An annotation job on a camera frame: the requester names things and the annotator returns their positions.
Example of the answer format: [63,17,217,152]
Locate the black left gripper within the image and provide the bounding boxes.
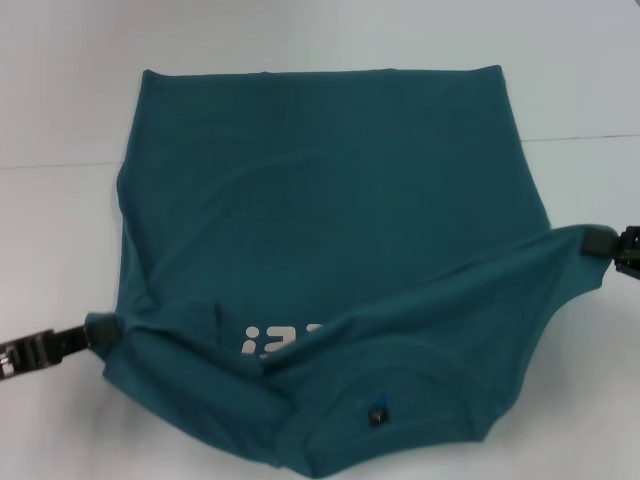
[0,314,124,381]

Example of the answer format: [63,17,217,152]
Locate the teal blue printed t-shirt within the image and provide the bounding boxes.
[84,63,624,449]

